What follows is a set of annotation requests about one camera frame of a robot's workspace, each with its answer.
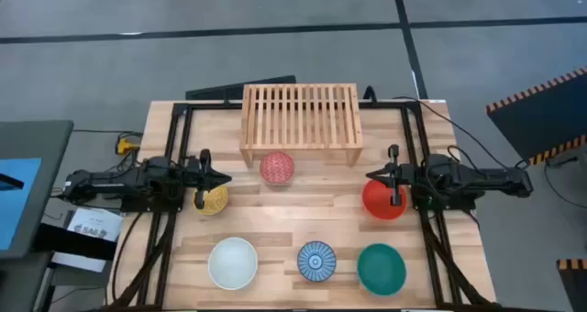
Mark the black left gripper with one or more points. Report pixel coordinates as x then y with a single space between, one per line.
190 179

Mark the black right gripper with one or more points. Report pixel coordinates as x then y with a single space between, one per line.
413 176

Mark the yellow and blue patterned bowl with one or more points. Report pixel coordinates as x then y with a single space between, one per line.
215 204

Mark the plain red bowl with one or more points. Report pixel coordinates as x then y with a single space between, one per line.
376 206

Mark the red zigzag patterned bowl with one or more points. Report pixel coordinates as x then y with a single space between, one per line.
276 167

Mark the plain white bowl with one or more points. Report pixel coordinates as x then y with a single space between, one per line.
233 263

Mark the green floral patterned bowl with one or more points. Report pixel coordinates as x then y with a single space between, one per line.
381 269

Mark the blue striped bowl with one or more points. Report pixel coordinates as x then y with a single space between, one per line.
316 261

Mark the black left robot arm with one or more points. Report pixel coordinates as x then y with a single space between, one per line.
114 183

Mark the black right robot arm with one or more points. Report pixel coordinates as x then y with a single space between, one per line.
481 179

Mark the wooden slatted shelf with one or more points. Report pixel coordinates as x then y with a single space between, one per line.
300 119

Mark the black low shelf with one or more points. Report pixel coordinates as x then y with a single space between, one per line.
59 243

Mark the yellow plug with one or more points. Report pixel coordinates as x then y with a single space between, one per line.
125 146

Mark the white printed paper sheet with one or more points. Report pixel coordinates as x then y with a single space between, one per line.
91 222

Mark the plain white paper sheet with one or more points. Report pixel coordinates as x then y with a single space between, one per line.
78 262

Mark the dark mat with striped edge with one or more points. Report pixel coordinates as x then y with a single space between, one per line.
541 119
575 289

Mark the grey side table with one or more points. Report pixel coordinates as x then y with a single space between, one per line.
50 142

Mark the blue sheet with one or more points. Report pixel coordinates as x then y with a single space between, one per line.
20 211

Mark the black metal table frame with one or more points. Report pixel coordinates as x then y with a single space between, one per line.
211 105

